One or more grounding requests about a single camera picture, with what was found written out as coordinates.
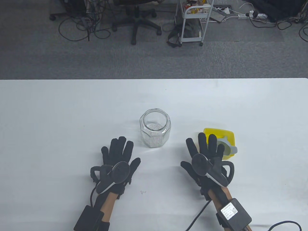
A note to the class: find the person's right forearm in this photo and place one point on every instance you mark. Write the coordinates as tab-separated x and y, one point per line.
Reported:
217	199

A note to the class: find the white utility cart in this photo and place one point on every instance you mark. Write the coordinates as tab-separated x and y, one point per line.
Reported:
192	39

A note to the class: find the black round hand tracker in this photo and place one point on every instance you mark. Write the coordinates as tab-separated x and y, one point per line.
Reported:
121	172
199	163

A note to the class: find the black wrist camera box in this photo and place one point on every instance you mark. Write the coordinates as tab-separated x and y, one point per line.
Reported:
237	214
87	219

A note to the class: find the clear glass jar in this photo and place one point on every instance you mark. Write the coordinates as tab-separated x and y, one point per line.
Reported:
155	115

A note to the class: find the colourful packets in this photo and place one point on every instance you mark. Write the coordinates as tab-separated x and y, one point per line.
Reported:
197	9

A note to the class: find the person's left forearm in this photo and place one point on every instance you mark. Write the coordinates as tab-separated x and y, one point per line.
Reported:
109	205

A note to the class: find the black equipment case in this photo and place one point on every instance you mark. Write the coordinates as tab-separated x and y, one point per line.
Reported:
276	7

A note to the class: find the white power strip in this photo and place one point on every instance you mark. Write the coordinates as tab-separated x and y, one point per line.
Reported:
261	16
242	16

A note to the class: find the yellow plastic container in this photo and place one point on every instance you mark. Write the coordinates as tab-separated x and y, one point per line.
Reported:
226	133

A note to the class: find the black office chair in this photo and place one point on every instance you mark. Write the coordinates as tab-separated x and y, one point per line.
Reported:
134	24

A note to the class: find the black bag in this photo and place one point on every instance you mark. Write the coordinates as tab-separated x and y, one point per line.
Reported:
174	33

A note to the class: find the white rice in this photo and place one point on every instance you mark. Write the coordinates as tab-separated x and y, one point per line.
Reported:
155	140

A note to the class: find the person's left hand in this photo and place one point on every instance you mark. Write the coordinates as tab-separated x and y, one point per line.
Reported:
118	151

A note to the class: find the person's right hand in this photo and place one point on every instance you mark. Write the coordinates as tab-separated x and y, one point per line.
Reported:
202	144

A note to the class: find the grey funnel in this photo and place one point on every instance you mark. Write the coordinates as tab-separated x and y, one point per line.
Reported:
229	149

